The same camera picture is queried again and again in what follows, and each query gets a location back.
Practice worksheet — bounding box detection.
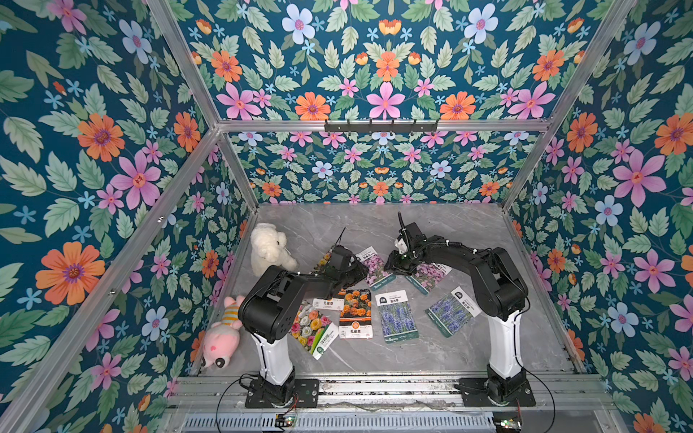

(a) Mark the pink flowers seed packet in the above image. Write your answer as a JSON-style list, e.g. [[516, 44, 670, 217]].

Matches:
[[406, 263, 451, 295], [357, 246, 396, 290]]

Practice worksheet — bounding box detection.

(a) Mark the lavender seed packet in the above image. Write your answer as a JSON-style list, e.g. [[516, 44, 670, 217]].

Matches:
[[375, 290, 420, 344], [426, 287, 482, 337]]

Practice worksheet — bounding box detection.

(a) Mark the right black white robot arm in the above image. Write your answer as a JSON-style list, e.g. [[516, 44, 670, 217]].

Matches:
[[384, 223, 529, 405]]

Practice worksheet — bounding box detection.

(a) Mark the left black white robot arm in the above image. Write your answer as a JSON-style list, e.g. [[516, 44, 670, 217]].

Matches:
[[239, 245, 368, 406]]

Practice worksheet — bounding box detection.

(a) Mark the mixed flowers seed packet top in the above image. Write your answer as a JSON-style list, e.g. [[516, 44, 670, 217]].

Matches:
[[314, 251, 331, 272]]

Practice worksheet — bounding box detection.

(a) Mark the orange marigold seed packet upper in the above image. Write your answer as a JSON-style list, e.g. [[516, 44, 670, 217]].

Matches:
[[312, 298, 345, 311]]

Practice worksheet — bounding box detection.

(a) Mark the orange marigold seed packet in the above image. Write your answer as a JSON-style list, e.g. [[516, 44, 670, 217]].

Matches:
[[337, 289, 374, 339], [312, 298, 345, 311]]

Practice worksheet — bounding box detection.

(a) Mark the orange marigold seed packet lower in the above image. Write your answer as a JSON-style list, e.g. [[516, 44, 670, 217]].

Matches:
[[337, 289, 374, 339]]

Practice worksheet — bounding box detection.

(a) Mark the colourful roses seed packet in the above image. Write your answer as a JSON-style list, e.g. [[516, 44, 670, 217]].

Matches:
[[290, 301, 339, 360]]

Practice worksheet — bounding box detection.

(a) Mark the white plush teddy bear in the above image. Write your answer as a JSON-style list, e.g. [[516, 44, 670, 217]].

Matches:
[[251, 223, 299, 277]]

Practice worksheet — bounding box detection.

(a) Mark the pink plush pig toy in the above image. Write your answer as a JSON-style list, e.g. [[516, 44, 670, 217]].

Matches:
[[201, 296, 245, 369]]

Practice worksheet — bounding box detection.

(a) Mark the black hook rail on wall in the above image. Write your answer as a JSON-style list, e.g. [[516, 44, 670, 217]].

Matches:
[[323, 119, 439, 135]]

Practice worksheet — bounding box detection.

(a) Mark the aluminium front rail frame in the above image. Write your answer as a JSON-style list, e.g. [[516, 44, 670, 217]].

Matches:
[[161, 372, 618, 415]]

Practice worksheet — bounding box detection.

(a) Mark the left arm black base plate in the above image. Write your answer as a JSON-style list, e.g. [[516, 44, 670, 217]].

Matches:
[[245, 378, 321, 409]]

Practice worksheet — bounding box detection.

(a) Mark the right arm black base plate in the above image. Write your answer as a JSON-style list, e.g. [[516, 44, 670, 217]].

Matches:
[[454, 377, 537, 408]]

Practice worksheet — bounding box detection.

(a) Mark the white slotted cable duct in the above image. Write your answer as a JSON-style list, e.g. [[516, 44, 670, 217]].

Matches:
[[182, 412, 496, 432]]

